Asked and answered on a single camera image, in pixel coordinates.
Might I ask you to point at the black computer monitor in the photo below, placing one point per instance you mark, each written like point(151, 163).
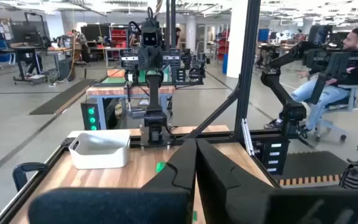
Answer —
point(25, 34)
point(95, 32)

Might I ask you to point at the green work mat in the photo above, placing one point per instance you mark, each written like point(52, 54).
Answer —
point(113, 80)

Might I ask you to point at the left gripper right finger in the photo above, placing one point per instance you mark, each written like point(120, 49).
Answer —
point(259, 205)

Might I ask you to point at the red storage shelf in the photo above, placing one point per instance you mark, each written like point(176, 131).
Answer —
point(223, 45)
point(118, 37)

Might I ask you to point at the black aluminium table frame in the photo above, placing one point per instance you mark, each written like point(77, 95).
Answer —
point(247, 62)

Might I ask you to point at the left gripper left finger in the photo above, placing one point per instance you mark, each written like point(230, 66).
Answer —
point(104, 205)

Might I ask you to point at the black computer with green lights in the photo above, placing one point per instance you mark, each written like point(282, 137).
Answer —
point(85, 118)

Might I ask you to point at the blue trash bin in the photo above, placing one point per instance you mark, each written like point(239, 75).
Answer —
point(225, 65)

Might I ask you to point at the black clamp on table edge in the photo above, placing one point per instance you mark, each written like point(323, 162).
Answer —
point(17, 177)

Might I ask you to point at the black anti-fatigue floor mat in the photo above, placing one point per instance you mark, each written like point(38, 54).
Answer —
point(309, 165)
point(61, 98)

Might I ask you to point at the black standing desk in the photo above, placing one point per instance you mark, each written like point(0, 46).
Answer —
point(26, 49)

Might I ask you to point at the white building column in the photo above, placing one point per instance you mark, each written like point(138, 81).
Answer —
point(236, 37)

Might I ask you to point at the wooden workbench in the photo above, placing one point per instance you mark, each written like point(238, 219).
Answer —
point(110, 91)

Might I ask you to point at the black box with white labels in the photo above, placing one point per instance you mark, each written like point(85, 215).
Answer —
point(266, 155)

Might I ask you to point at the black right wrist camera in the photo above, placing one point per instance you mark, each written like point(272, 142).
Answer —
point(150, 39)

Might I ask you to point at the silver metal bracket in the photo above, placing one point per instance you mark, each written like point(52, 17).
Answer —
point(246, 137)

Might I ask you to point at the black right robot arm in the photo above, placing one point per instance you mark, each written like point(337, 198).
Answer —
point(154, 118)

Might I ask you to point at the grey office chair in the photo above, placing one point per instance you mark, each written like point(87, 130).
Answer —
point(351, 99)

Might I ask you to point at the small green wooden block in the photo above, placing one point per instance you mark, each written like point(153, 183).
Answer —
point(159, 167)

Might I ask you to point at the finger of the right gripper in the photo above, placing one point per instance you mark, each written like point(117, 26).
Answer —
point(153, 60)
point(147, 60)

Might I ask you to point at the green rectangular wooden block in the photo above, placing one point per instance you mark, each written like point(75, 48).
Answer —
point(195, 216)

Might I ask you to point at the black neighbouring robot arm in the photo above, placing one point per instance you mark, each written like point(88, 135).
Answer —
point(278, 90)
point(194, 70)

